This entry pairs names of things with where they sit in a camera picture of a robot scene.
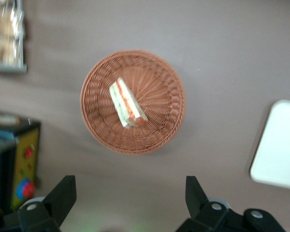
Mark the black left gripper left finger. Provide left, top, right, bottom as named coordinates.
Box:
left=17, top=175, right=77, bottom=232

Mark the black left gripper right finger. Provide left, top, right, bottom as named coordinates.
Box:
left=175, top=175, right=233, bottom=232

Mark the triangle sandwich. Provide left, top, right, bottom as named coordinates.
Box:
left=109, top=77, right=149, bottom=129

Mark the white rectangular plastic tray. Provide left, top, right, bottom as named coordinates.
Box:
left=249, top=99, right=290, bottom=191

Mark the round brown wicker basket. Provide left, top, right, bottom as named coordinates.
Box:
left=79, top=49, right=187, bottom=156

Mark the grey tray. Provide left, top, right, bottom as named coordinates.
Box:
left=0, top=61, right=28, bottom=74

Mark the yellow and black toy box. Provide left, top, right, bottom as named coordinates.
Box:
left=0, top=113, right=42, bottom=213

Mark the clear-wrapped bread package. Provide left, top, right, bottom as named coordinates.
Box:
left=0, top=0, right=25, bottom=66

